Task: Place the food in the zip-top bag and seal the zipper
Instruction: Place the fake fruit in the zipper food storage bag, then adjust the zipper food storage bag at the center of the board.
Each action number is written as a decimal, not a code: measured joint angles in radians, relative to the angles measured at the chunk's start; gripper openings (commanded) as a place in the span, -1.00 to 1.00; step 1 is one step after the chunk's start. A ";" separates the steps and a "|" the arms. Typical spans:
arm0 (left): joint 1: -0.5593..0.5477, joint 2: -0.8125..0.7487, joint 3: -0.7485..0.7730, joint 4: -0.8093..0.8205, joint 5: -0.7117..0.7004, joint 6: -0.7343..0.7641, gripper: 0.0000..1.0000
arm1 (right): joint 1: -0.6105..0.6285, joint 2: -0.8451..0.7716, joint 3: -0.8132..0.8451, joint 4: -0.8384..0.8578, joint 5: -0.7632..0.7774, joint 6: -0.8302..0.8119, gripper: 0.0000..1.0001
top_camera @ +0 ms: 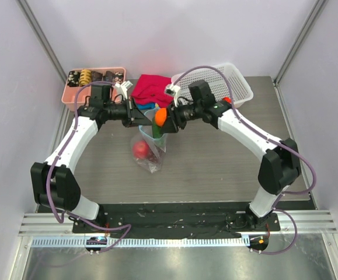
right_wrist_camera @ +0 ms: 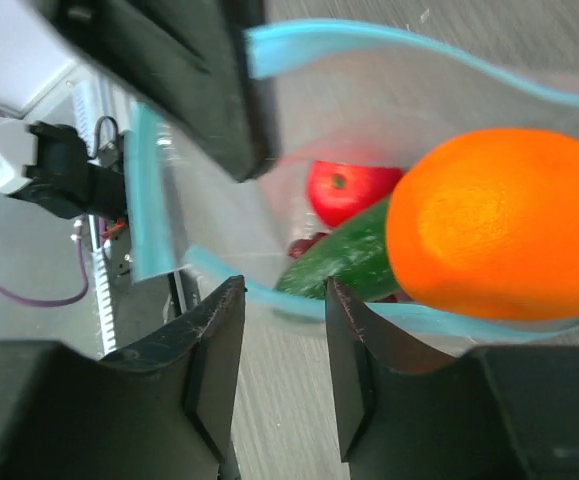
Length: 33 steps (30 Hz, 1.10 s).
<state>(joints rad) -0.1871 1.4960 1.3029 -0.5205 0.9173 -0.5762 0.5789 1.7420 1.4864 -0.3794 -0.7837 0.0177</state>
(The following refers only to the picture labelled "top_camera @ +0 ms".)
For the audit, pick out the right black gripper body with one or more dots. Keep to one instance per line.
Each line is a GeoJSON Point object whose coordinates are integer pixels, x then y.
{"type": "Point", "coordinates": [174, 116]}

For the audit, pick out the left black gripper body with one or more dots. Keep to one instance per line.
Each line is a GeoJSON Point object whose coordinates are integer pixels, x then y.
{"type": "Point", "coordinates": [122, 112]}

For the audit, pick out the green cucumber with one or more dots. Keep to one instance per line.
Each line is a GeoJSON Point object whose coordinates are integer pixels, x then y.
{"type": "Point", "coordinates": [156, 131]}

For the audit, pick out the orange fruit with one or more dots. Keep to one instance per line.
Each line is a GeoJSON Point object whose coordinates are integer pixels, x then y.
{"type": "Point", "coordinates": [161, 116]}

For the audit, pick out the red pepper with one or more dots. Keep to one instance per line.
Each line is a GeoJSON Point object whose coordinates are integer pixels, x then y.
{"type": "Point", "coordinates": [227, 100]}

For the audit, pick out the red apple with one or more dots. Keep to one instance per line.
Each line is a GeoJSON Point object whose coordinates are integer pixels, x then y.
{"type": "Point", "coordinates": [141, 150]}

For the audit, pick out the clear zip top bag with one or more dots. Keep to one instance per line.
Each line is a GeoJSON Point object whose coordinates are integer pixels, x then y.
{"type": "Point", "coordinates": [157, 146]}

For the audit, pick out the purple grape bunch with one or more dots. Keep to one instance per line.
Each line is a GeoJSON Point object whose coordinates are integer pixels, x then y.
{"type": "Point", "coordinates": [152, 162]}

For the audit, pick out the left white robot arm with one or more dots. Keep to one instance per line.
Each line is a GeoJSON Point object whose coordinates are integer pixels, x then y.
{"type": "Point", "coordinates": [53, 181]}

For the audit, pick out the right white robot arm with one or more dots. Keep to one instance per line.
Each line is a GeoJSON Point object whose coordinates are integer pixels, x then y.
{"type": "Point", "coordinates": [279, 163]}

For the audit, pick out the blue folded cloth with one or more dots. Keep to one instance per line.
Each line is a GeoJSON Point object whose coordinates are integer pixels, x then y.
{"type": "Point", "coordinates": [145, 105]}

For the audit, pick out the red folded cloth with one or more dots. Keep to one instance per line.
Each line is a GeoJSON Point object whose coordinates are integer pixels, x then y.
{"type": "Point", "coordinates": [151, 89]}

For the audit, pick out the dark brown roll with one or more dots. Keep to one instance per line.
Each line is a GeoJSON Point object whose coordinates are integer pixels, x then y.
{"type": "Point", "coordinates": [96, 78]}

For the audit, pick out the black patterned roll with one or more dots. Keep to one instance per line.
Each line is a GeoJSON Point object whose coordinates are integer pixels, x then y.
{"type": "Point", "coordinates": [109, 76]}

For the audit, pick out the yellow striped roll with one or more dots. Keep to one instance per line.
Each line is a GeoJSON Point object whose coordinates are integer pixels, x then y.
{"type": "Point", "coordinates": [85, 77]}

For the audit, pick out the floral end roll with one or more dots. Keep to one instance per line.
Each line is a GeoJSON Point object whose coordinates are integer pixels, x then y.
{"type": "Point", "coordinates": [118, 77]}

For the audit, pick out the white plastic basket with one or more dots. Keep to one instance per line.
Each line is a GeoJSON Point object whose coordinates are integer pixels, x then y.
{"type": "Point", "coordinates": [241, 91]}

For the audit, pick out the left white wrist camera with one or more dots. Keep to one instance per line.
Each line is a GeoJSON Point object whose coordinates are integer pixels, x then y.
{"type": "Point", "coordinates": [123, 88]}

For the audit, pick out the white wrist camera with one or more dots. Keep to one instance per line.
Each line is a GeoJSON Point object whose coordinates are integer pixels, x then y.
{"type": "Point", "coordinates": [123, 88]}
{"type": "Point", "coordinates": [173, 91]}

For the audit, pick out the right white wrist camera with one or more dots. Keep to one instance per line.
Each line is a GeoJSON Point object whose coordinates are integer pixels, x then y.
{"type": "Point", "coordinates": [173, 91]}

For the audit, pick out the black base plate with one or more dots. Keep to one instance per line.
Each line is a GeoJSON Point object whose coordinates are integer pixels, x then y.
{"type": "Point", "coordinates": [177, 220]}

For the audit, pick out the white slotted cable duct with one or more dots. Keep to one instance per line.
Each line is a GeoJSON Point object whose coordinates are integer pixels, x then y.
{"type": "Point", "coordinates": [101, 242]}

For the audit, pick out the aluminium frame rail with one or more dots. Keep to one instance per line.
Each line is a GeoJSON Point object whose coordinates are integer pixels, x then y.
{"type": "Point", "coordinates": [36, 224]}

